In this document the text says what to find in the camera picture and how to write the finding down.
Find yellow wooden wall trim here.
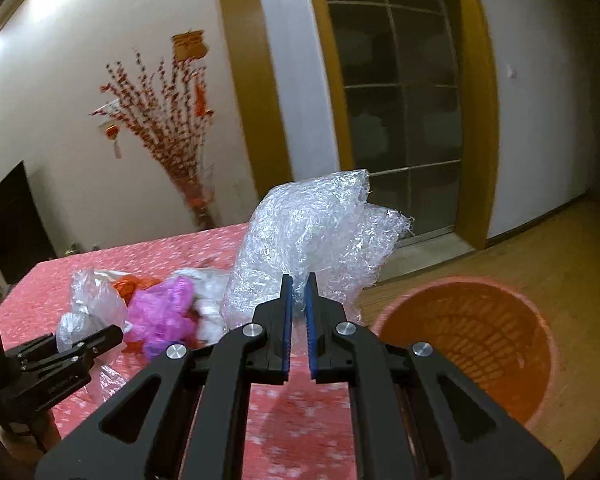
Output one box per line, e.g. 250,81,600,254
215,0,292,202

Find white plastic bag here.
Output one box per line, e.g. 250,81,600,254
172,266,233,347

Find clear plastic bag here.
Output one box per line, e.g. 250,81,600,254
221,168,415,333
55,267,129,356

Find orange plastic basket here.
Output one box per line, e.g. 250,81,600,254
367,275,564,433

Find glass sliding door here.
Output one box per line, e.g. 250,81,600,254
325,0,468,261

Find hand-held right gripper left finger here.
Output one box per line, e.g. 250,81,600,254
34,274,294,480

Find red floral tablecloth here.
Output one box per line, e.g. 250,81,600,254
0,222,376,480

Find red blossom branches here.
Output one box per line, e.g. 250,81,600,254
87,46,216,186

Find black television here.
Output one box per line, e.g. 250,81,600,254
0,160,57,287

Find orange plastic bag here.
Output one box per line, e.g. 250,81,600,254
111,274,162,307

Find glass vase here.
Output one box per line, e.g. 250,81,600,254
172,164,217,231

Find crumpled clear plastic sheet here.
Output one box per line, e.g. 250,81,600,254
91,361,133,405

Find pink plastic bag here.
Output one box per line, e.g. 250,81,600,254
125,277,202,359

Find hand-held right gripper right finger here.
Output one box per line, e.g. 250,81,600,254
303,272,565,480

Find yellow wooden door frame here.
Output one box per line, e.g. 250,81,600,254
301,0,502,252

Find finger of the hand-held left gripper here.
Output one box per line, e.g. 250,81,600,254
4,334,60,362
55,324,124,367

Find gold wall decoration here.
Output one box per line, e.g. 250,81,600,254
171,31,209,62

